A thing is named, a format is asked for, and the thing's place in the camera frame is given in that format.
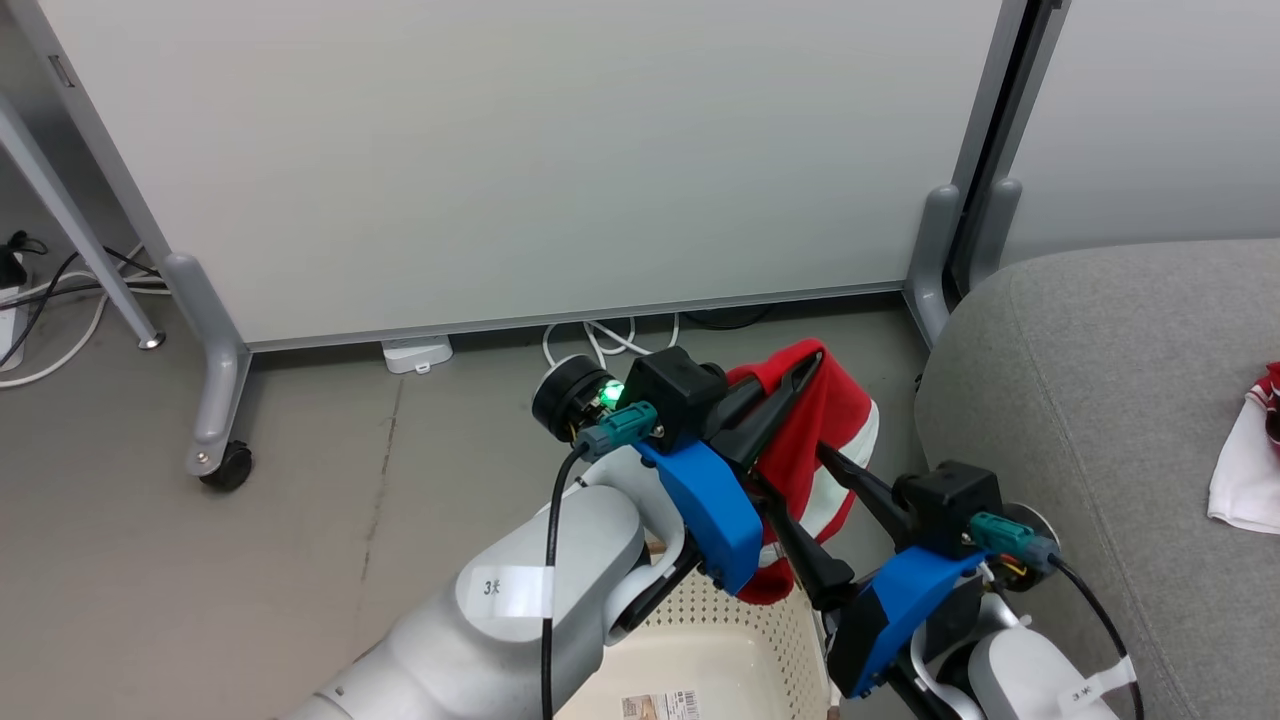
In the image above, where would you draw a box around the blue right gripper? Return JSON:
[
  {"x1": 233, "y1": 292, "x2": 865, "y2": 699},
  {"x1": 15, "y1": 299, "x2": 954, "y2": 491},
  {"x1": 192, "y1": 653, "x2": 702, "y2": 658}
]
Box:
[{"x1": 754, "y1": 444, "x2": 993, "y2": 701}]

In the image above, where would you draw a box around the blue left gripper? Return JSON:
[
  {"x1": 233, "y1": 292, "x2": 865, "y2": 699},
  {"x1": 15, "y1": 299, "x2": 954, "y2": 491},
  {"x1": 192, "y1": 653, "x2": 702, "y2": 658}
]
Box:
[{"x1": 638, "y1": 352, "x2": 825, "y2": 598}]

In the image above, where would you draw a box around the grey fabric sofa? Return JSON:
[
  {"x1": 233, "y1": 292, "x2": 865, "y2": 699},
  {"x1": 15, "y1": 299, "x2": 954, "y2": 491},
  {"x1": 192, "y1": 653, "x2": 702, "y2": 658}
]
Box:
[{"x1": 915, "y1": 238, "x2": 1280, "y2": 720}]

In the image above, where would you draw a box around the cream perforated laundry basket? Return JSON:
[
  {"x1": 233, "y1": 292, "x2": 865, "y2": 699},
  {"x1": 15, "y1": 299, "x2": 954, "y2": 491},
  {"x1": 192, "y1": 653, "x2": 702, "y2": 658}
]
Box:
[{"x1": 555, "y1": 540, "x2": 839, "y2": 720}]

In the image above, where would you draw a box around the printed paper label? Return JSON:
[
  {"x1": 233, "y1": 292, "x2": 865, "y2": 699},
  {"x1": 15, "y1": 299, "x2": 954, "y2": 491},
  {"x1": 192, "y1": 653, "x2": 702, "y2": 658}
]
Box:
[{"x1": 620, "y1": 688, "x2": 702, "y2": 720}]

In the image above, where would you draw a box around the large white partition panel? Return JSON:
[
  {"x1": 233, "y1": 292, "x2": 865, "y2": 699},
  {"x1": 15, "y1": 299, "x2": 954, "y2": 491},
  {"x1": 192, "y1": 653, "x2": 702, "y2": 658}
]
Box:
[{"x1": 5, "y1": 0, "x2": 1031, "y2": 353}]

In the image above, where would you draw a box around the white power strip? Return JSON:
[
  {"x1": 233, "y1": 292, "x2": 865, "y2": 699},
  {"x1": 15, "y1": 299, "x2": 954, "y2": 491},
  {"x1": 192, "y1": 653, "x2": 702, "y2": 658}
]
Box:
[
  {"x1": 381, "y1": 336, "x2": 455, "y2": 375},
  {"x1": 0, "y1": 283, "x2": 32, "y2": 374}
]

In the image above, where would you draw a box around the black caster wheel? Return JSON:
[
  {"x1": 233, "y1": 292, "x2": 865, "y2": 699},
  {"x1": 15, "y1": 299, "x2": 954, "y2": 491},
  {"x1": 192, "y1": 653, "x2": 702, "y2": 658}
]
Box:
[{"x1": 198, "y1": 442, "x2": 255, "y2": 492}]

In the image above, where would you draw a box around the grey partition foot with caster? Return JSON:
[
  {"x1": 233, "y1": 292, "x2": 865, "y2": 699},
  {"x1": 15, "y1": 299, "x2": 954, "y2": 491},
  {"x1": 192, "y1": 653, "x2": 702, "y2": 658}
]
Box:
[{"x1": 160, "y1": 252, "x2": 253, "y2": 477}]

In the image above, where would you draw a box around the grey metal table leg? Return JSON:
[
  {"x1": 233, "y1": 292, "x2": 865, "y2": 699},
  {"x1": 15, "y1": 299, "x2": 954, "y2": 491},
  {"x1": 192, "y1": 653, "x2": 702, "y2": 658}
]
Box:
[{"x1": 0, "y1": 92, "x2": 168, "y2": 352}]

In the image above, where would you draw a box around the black power adapter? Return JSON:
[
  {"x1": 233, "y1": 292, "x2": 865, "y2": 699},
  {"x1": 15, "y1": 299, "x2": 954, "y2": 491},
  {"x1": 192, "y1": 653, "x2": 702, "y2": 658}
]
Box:
[{"x1": 0, "y1": 230, "x2": 49, "y2": 289}]

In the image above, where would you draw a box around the thin black floor cable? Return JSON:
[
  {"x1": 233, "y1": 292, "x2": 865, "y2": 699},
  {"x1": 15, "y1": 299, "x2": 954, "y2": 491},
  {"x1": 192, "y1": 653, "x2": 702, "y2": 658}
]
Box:
[{"x1": 680, "y1": 304, "x2": 777, "y2": 332}]

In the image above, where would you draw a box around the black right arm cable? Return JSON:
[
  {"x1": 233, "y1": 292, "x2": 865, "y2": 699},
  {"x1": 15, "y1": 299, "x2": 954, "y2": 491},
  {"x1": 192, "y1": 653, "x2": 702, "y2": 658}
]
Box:
[{"x1": 970, "y1": 512, "x2": 1147, "y2": 720}]

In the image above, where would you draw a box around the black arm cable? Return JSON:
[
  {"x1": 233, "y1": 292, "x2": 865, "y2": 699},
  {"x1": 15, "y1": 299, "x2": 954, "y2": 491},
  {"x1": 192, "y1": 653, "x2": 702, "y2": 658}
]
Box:
[
  {"x1": 970, "y1": 512, "x2": 1147, "y2": 720},
  {"x1": 540, "y1": 400, "x2": 661, "y2": 720}
]

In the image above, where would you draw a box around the white coiled cable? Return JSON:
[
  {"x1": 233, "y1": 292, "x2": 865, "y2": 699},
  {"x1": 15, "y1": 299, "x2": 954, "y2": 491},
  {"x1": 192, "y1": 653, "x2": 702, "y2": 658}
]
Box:
[{"x1": 542, "y1": 314, "x2": 682, "y2": 372}]

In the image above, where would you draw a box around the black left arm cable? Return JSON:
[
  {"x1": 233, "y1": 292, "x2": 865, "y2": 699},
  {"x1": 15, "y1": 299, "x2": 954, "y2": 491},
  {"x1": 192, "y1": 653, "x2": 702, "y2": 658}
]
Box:
[{"x1": 540, "y1": 400, "x2": 661, "y2": 720}]

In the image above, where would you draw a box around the long white floor cable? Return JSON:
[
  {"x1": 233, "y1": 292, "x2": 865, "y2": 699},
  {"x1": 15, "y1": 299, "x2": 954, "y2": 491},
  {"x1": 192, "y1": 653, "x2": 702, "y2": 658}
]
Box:
[{"x1": 0, "y1": 244, "x2": 169, "y2": 390}]

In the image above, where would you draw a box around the black cable bundle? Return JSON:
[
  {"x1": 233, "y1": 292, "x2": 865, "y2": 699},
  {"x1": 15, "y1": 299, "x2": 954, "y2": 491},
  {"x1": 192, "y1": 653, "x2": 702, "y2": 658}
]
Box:
[{"x1": 0, "y1": 244, "x2": 169, "y2": 371}]

